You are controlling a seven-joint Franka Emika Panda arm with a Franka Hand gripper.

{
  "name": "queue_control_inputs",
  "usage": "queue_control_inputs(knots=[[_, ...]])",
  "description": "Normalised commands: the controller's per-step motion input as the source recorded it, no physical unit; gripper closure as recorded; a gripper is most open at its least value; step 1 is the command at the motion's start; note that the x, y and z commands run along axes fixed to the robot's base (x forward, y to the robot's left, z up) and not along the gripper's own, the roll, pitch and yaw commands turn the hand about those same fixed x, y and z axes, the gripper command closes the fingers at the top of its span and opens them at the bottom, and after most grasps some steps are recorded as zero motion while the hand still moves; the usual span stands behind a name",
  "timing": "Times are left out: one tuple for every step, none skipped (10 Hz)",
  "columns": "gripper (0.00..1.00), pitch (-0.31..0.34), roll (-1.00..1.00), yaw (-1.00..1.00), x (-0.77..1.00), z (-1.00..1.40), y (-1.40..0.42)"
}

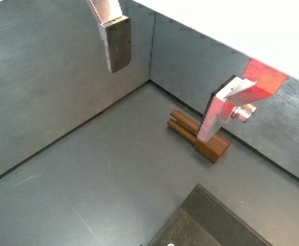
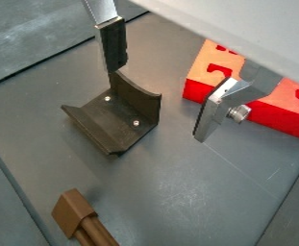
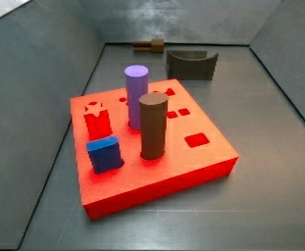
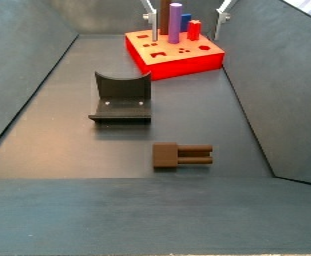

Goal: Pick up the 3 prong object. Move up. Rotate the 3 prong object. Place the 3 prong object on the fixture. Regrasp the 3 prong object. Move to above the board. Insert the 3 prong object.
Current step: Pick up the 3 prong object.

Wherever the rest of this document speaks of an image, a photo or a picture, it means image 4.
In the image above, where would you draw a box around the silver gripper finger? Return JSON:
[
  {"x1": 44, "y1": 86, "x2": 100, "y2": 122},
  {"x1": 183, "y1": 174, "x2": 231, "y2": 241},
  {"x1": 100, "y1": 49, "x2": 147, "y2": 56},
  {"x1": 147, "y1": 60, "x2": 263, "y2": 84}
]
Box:
[
  {"x1": 140, "y1": 0, "x2": 157, "y2": 42},
  {"x1": 213, "y1": 0, "x2": 236, "y2": 40}
]

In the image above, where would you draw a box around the brown three prong object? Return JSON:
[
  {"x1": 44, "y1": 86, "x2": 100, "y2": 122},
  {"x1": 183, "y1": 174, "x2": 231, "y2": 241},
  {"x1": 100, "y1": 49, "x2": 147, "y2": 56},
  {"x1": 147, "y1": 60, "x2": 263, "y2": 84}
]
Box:
[{"x1": 152, "y1": 142, "x2": 212, "y2": 168}]

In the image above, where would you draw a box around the red peg board base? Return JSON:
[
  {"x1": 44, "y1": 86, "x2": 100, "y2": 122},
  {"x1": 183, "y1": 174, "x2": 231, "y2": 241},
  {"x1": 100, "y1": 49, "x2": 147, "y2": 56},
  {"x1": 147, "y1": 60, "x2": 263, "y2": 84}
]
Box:
[{"x1": 124, "y1": 30, "x2": 224, "y2": 80}]

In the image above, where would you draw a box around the black curved fixture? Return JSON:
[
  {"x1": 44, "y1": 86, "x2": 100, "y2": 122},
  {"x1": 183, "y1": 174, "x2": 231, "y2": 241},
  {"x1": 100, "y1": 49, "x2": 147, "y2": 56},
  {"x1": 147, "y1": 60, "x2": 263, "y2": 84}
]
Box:
[{"x1": 88, "y1": 73, "x2": 151, "y2": 122}]

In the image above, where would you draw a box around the brown cylinder peg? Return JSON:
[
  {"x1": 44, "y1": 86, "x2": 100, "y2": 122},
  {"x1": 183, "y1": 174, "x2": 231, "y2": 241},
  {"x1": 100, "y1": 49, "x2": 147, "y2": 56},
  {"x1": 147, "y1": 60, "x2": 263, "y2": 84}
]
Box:
[{"x1": 159, "y1": 0, "x2": 172, "y2": 35}]

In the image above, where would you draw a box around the purple cylinder peg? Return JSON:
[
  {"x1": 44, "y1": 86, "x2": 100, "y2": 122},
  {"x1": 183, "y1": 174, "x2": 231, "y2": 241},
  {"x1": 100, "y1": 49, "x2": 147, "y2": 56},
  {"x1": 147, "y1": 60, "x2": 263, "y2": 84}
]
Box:
[{"x1": 168, "y1": 3, "x2": 183, "y2": 44}]

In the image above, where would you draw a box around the blue block peg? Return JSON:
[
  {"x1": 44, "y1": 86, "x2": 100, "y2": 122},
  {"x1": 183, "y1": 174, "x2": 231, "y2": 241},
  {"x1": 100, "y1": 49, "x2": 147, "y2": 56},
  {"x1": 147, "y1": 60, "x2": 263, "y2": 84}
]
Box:
[{"x1": 180, "y1": 13, "x2": 191, "y2": 32}]

